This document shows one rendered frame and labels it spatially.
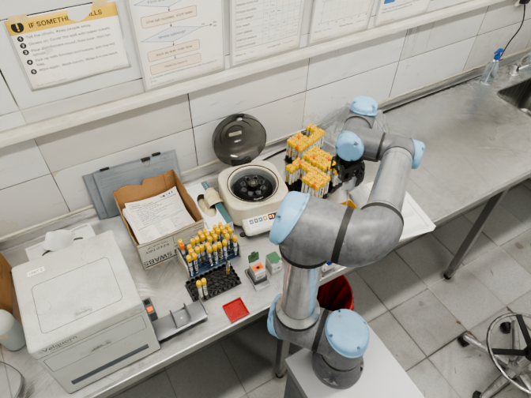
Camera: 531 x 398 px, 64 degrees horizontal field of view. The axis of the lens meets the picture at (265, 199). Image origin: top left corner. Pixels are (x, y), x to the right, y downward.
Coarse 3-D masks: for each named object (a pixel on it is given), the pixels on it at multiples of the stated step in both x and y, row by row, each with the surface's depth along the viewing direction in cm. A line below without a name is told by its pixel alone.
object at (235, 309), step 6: (234, 300) 143; (240, 300) 143; (222, 306) 141; (228, 306) 142; (234, 306) 142; (240, 306) 142; (246, 306) 141; (228, 312) 140; (234, 312) 140; (240, 312) 141; (246, 312) 141; (228, 318) 139; (234, 318) 139
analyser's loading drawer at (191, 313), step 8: (200, 296) 138; (184, 304) 134; (192, 304) 138; (200, 304) 138; (176, 312) 135; (184, 312) 136; (192, 312) 136; (200, 312) 136; (208, 312) 134; (160, 320) 134; (168, 320) 134; (176, 320) 134; (184, 320) 134; (192, 320) 134; (200, 320) 135; (160, 328) 132; (168, 328) 132; (176, 328) 132; (184, 328) 133; (160, 336) 130
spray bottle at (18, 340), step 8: (0, 312) 121; (8, 312) 125; (0, 320) 121; (8, 320) 123; (16, 320) 128; (0, 328) 121; (8, 328) 123; (16, 328) 126; (0, 336) 123; (8, 336) 124; (16, 336) 127; (24, 336) 131; (8, 344) 127; (16, 344) 129
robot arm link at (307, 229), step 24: (288, 216) 81; (312, 216) 80; (336, 216) 80; (288, 240) 82; (312, 240) 80; (336, 240) 79; (288, 264) 92; (312, 264) 86; (336, 264) 83; (288, 288) 99; (312, 288) 97; (288, 312) 107; (312, 312) 108; (288, 336) 112; (312, 336) 110
